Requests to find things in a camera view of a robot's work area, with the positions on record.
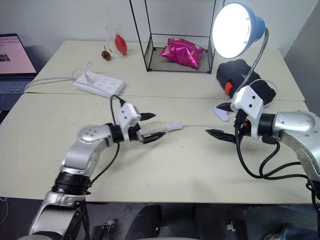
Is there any blue jeans leg with shoe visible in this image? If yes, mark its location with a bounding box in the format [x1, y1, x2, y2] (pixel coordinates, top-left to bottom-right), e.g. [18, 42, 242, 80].
[263, 219, 320, 240]

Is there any black pouch with orange tab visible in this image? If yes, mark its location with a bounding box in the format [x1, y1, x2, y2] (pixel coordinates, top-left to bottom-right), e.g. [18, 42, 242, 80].
[215, 59, 277, 108]

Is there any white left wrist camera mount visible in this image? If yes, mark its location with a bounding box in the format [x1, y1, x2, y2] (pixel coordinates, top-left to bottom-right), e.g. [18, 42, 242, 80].
[116, 102, 142, 131]

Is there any white power strip cable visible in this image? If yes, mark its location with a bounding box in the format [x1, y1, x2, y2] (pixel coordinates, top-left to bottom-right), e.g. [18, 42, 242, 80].
[24, 76, 77, 92]

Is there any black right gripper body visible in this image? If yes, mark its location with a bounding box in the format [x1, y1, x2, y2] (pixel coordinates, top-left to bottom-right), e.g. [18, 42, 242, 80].
[233, 116, 251, 138]

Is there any white plug with looped cord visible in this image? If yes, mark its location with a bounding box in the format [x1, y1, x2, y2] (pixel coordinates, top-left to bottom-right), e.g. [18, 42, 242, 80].
[71, 61, 95, 84]

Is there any black wire frame rack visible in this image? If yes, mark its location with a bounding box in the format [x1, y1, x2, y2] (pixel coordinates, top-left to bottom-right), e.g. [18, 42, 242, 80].
[129, 0, 226, 75]

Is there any brown wooden spinning top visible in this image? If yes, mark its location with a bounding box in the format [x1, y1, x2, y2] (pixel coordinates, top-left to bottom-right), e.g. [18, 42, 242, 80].
[100, 44, 113, 62]

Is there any open laptop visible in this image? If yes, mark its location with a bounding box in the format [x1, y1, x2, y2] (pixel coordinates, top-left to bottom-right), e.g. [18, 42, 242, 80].
[0, 33, 39, 111]

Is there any blue gooseneck desk lamp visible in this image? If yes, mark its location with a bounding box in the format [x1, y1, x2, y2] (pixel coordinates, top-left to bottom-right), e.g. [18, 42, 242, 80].
[211, 1, 270, 123]

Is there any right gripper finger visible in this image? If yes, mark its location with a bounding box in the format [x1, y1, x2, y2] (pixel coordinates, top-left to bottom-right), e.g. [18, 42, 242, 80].
[216, 102, 235, 113]
[205, 128, 237, 144]

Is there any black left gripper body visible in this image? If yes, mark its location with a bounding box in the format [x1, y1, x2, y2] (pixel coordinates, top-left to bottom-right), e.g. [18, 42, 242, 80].
[127, 122, 145, 145]

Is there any thin white lamp cord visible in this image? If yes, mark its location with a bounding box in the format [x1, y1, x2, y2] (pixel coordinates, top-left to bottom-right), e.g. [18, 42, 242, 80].
[144, 124, 221, 137]

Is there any white inline cord switch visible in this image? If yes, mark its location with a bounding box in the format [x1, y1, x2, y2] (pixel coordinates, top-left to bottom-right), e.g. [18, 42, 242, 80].
[164, 122, 185, 132]

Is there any white power strip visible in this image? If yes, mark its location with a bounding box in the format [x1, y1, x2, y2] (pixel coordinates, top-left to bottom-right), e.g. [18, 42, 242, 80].
[72, 71, 126, 98]

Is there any red rubber bulb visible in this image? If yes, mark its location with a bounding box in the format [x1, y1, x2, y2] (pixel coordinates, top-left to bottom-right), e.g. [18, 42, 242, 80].
[114, 33, 129, 59]

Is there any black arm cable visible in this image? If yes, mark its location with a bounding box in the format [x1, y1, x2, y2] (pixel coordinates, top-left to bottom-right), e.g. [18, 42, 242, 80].
[86, 94, 126, 191]
[234, 109, 309, 181]

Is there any clear glass cup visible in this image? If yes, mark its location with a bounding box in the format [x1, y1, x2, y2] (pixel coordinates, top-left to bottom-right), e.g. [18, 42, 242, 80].
[104, 23, 123, 55]

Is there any pink foil snack bag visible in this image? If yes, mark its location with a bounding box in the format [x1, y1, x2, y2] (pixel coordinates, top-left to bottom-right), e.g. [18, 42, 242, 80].
[159, 37, 206, 70]

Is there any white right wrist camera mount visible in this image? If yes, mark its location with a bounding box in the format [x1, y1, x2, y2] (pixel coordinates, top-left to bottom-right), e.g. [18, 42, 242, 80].
[229, 85, 266, 140]

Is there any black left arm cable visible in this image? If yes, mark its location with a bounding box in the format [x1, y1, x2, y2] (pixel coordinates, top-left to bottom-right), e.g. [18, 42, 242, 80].
[86, 94, 126, 191]

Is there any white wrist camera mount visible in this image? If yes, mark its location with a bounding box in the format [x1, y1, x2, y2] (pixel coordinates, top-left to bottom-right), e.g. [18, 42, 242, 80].
[229, 85, 266, 140]
[116, 102, 142, 131]

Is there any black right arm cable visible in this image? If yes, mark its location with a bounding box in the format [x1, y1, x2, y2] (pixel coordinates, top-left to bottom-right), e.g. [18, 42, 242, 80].
[234, 109, 309, 181]

